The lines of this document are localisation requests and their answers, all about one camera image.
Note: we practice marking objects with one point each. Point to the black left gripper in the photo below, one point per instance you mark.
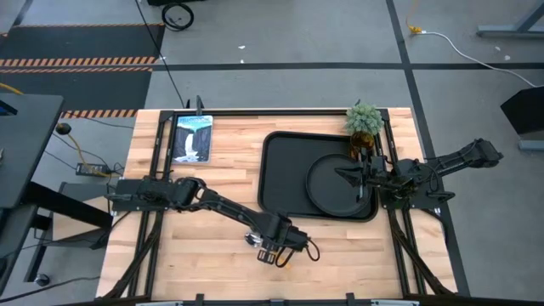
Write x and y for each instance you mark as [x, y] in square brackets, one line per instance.
[287, 236]

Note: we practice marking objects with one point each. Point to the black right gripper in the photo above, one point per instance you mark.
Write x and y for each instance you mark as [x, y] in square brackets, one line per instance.
[370, 170]

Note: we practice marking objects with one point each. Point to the black round plate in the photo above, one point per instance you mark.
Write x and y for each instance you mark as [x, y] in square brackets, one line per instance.
[327, 195]

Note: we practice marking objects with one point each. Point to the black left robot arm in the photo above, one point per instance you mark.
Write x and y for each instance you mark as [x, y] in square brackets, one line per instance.
[229, 208]

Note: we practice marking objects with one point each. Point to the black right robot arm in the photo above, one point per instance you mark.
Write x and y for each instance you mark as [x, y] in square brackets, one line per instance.
[459, 159]

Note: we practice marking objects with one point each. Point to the black plastic tray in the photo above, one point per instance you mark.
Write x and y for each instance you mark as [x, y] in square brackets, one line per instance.
[285, 174]

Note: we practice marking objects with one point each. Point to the small green potted plant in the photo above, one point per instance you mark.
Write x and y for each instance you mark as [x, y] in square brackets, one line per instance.
[364, 119]

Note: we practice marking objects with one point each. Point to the waterfall picture card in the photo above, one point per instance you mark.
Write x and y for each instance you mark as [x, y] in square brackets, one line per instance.
[193, 138]

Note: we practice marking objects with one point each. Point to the grey metal foot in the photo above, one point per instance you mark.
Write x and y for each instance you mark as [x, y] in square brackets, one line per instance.
[532, 145]

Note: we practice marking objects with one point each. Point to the black box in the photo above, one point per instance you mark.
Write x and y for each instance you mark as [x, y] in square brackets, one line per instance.
[525, 110]

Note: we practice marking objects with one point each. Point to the black power adapter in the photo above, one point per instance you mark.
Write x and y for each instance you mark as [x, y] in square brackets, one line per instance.
[89, 169]

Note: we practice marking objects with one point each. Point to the grey metal table leg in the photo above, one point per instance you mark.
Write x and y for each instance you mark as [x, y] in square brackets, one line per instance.
[510, 30]

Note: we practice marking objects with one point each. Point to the black caster wheel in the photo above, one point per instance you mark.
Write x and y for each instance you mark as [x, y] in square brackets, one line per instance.
[42, 279]

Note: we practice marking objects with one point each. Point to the black round floor plug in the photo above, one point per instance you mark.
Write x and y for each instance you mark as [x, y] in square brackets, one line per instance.
[63, 128]

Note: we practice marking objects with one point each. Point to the black hazard-striped floor mat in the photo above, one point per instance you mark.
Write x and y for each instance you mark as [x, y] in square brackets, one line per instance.
[72, 89]
[81, 42]

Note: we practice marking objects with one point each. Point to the black desk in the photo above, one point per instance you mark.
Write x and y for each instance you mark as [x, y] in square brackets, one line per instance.
[25, 144]

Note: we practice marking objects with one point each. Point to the black aluminium table frame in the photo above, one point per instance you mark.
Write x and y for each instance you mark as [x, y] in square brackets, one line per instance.
[238, 112]

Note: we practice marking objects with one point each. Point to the black camera post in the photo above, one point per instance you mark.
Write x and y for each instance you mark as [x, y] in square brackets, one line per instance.
[199, 104]

